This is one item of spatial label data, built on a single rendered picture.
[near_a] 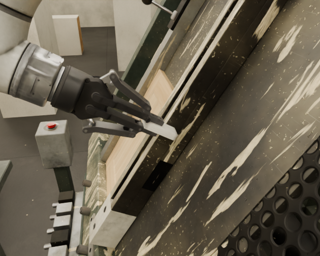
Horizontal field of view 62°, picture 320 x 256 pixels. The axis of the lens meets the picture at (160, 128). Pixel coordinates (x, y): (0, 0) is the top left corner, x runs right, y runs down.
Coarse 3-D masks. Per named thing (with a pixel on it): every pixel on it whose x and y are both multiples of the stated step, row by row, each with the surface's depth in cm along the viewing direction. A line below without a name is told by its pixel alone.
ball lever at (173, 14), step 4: (144, 0) 81; (148, 0) 81; (152, 0) 82; (148, 4) 83; (156, 4) 82; (160, 8) 82; (164, 8) 82; (168, 12) 82; (172, 12) 82; (176, 12) 80; (172, 16) 81
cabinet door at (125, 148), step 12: (156, 84) 83; (168, 84) 75; (144, 96) 90; (156, 96) 79; (168, 96) 72; (156, 108) 77; (120, 144) 93; (132, 144) 84; (120, 156) 89; (132, 156) 80; (108, 168) 95; (120, 168) 85; (108, 180) 90; (108, 192) 86
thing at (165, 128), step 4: (148, 124) 50; (152, 124) 50; (156, 124) 51; (164, 124) 53; (156, 128) 50; (160, 128) 51; (164, 128) 51; (168, 128) 52; (172, 128) 54; (164, 132) 51; (168, 132) 51; (172, 132) 52; (176, 132) 53; (176, 136) 52
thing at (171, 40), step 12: (192, 0) 78; (204, 0) 79; (192, 12) 80; (180, 24) 81; (168, 36) 84; (180, 36) 83; (168, 48) 84; (156, 60) 85; (168, 60) 86; (156, 72) 87; (144, 84) 89; (108, 144) 99; (108, 156) 100
